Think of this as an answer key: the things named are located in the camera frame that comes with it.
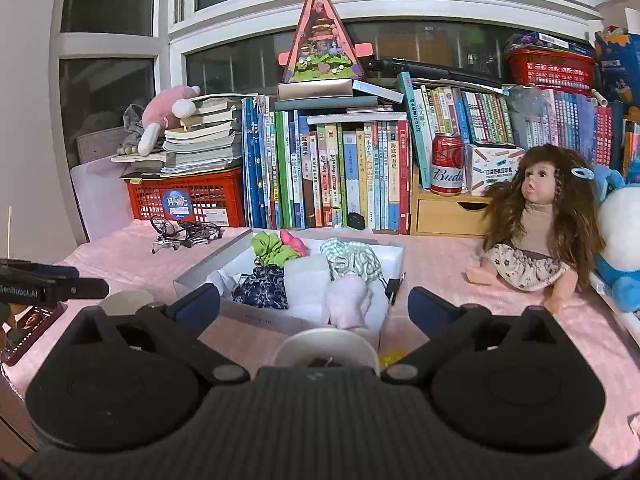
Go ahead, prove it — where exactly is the white paper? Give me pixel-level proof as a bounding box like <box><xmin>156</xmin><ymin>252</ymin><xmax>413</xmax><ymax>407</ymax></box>
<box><xmin>206</xmin><ymin>270</ymin><xmax>239</xmax><ymax>299</ymax></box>

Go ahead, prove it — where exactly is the dark blue floral pouch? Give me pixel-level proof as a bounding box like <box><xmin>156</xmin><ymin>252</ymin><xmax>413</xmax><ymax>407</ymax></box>
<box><xmin>232</xmin><ymin>264</ymin><xmax>288</xmax><ymax>310</ymax></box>

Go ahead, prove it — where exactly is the green scrunchie with pink bow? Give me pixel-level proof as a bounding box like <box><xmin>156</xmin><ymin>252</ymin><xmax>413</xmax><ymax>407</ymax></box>
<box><xmin>250</xmin><ymin>230</ymin><xmax>308</xmax><ymax>268</ymax></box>

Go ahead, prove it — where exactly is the green gingham scrunchie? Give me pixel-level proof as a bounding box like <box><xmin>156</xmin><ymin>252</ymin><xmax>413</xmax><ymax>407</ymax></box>
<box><xmin>320</xmin><ymin>237</ymin><xmax>383</xmax><ymax>283</ymax></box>

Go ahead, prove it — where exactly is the white fluffy plush toy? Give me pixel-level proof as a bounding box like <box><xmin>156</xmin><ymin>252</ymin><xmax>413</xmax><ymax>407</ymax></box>
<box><xmin>283</xmin><ymin>254</ymin><xmax>331</xmax><ymax>324</ymax></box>

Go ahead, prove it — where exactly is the black binder clip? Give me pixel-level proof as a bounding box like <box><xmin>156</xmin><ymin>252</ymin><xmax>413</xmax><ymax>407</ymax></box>
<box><xmin>381</xmin><ymin>273</ymin><xmax>406</xmax><ymax>306</ymax></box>

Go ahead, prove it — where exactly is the pink tablecloth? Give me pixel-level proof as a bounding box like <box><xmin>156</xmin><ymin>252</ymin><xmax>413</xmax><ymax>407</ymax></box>
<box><xmin>4</xmin><ymin>219</ymin><xmax>640</xmax><ymax>468</ymax></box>

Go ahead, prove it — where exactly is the miniature black bicycle model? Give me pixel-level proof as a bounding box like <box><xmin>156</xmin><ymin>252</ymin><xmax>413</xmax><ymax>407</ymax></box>
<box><xmin>151</xmin><ymin>216</ymin><xmax>224</xmax><ymax>254</ymax></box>

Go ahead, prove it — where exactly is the white shallow box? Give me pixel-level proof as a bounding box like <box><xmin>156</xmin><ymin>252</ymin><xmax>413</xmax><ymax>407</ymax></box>
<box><xmin>174</xmin><ymin>229</ymin><xmax>404</xmax><ymax>349</ymax></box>

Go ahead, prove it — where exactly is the small wooden drawer box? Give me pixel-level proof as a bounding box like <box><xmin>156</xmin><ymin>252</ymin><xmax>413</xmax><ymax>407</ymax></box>
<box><xmin>409</xmin><ymin>167</ymin><xmax>489</xmax><ymax>238</ymax></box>

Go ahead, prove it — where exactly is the red plastic crate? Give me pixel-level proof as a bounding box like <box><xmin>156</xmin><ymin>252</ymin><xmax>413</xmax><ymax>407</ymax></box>
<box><xmin>125</xmin><ymin>167</ymin><xmax>245</xmax><ymax>228</ymax></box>

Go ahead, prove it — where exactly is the brown haired doll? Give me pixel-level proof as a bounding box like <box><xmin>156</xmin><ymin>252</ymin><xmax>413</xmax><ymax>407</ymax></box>
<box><xmin>465</xmin><ymin>144</ymin><xmax>605</xmax><ymax>314</ymax></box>

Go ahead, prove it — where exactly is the white printed small box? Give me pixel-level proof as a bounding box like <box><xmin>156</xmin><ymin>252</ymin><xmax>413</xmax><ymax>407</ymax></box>
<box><xmin>465</xmin><ymin>144</ymin><xmax>525</xmax><ymax>196</ymax></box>

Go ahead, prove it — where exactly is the red Budweiser can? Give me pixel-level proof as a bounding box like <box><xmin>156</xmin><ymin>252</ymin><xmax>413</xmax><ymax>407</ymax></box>
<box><xmin>431</xmin><ymin>134</ymin><xmax>464</xmax><ymax>195</ymax></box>

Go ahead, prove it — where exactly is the blue white plush toy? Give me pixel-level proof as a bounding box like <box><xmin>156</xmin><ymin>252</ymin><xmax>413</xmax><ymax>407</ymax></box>
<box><xmin>592</xmin><ymin>165</ymin><xmax>640</xmax><ymax>313</ymax></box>

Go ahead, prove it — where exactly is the stack of flat books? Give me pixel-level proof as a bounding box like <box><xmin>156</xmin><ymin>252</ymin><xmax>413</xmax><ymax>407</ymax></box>
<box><xmin>111</xmin><ymin>94</ymin><xmax>242</xmax><ymax>178</ymax></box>

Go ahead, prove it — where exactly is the row of upright books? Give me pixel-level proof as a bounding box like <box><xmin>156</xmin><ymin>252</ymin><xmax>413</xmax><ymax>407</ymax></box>
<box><xmin>241</xmin><ymin>77</ymin><xmax>639</xmax><ymax>234</ymax></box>

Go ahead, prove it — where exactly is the pink white plush toy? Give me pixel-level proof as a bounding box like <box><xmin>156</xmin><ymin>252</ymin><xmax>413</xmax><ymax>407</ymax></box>
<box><xmin>138</xmin><ymin>84</ymin><xmax>201</xmax><ymax>156</ymax></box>

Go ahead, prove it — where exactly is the red basket on books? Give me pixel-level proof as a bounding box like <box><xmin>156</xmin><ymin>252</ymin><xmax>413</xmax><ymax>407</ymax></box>
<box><xmin>506</xmin><ymin>48</ymin><xmax>596</xmax><ymax>96</ymax></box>

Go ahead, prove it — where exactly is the triangular pink toy house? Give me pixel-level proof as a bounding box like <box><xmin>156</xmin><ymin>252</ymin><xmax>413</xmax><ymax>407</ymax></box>
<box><xmin>282</xmin><ymin>0</ymin><xmax>372</xmax><ymax>84</ymax></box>

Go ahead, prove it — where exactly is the blue cardboard box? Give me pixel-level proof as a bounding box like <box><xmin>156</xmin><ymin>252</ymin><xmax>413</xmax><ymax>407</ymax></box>
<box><xmin>596</xmin><ymin>30</ymin><xmax>639</xmax><ymax>107</ymax></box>

